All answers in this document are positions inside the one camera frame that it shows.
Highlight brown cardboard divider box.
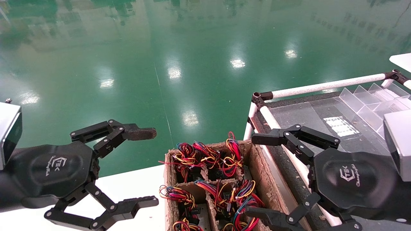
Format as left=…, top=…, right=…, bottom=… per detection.
left=164, top=139, right=291, bottom=231

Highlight clear acrylic divider organizer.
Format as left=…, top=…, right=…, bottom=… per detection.
left=339, top=83, right=411, bottom=143

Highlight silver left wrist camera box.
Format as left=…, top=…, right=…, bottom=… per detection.
left=0, top=98, right=23, bottom=170

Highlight power supply blue-green-red wires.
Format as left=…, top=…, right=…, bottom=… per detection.
left=232, top=194, right=266, bottom=231

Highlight black frame corner connector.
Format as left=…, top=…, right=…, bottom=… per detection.
left=384, top=69, right=411, bottom=85
left=251, top=91, right=273, bottom=111

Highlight power supply red-yellow wire bundle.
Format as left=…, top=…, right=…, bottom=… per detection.
left=222, top=131, right=244, bottom=177

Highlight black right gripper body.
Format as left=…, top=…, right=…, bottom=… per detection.
left=310, top=148, right=411, bottom=225

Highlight white perforated label sheet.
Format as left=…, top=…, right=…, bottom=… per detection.
left=323, top=116, right=360, bottom=138

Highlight white side table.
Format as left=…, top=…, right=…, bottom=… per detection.
left=389, top=53, right=411, bottom=73

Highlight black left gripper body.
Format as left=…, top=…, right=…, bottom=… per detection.
left=0, top=141, right=99, bottom=213

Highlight white frame leg pipe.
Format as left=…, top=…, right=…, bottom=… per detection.
left=243, top=103, right=258, bottom=141

